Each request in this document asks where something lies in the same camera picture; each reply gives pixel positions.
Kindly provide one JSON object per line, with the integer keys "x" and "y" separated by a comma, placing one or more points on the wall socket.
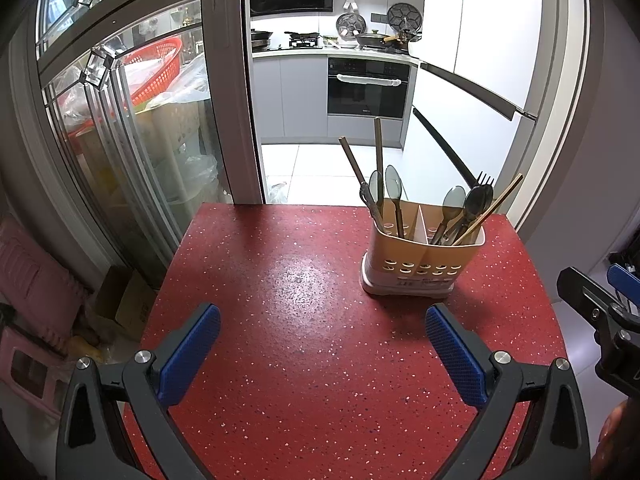
{"x": 378, "y": 18}

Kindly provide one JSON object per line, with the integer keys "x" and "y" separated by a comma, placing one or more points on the black wok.
{"x": 261, "y": 36}

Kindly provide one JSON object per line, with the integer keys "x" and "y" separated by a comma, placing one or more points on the silver wall holder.
{"x": 351, "y": 2}

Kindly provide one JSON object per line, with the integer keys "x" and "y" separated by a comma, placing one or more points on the beige cutlery holder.
{"x": 420, "y": 257}

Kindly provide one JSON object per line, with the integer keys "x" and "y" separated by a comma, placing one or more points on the white refrigerator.
{"x": 475, "y": 50}

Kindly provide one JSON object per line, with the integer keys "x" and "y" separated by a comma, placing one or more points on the gas stove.
{"x": 302, "y": 40}

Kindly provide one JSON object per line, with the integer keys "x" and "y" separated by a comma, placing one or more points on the yellow bag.
{"x": 86, "y": 349}

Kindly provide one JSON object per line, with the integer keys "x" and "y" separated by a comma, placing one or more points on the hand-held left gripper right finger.
{"x": 455, "y": 355}

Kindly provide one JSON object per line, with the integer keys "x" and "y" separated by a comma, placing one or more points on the ornate silver fork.
{"x": 369, "y": 201}

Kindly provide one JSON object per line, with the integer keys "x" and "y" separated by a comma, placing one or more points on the glass door cabinet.
{"x": 125, "y": 160}

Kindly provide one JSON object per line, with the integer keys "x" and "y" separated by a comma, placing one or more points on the red plastic basket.
{"x": 155, "y": 70}

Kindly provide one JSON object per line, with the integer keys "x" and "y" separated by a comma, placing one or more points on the round silver steamer rack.
{"x": 350, "y": 24}

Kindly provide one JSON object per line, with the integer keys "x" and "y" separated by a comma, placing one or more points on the silver spoon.
{"x": 454, "y": 199}

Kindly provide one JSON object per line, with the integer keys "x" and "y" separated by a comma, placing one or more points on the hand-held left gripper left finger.
{"x": 192, "y": 355}

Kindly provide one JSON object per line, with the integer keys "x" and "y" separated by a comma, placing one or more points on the crumpled plastic bags on floor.
{"x": 278, "y": 191}

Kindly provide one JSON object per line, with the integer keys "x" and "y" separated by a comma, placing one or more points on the wooden chopstick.
{"x": 354, "y": 165}
{"x": 500, "y": 197}
{"x": 378, "y": 150}

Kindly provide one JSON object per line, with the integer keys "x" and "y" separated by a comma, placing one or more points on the pink plastic stool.
{"x": 30, "y": 280}

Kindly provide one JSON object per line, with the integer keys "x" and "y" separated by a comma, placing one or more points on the clear plastic bag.
{"x": 190, "y": 87}

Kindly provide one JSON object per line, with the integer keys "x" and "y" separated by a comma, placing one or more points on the dark round patterned pan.
{"x": 404, "y": 17}

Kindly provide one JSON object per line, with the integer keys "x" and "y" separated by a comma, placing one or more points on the person's right hand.
{"x": 622, "y": 440}

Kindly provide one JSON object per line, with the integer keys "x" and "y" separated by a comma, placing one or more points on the small plain fork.
{"x": 484, "y": 179}

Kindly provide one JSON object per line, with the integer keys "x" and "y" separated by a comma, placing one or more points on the grey kitchen cabinets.
{"x": 290, "y": 100}

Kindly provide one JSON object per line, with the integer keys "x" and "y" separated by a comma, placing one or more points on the cardboard box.
{"x": 125, "y": 300}

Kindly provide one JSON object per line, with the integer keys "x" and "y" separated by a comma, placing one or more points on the built-in black oven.
{"x": 367, "y": 95}

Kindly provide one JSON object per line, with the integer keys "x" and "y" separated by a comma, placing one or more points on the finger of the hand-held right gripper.
{"x": 587, "y": 300}
{"x": 627, "y": 282}

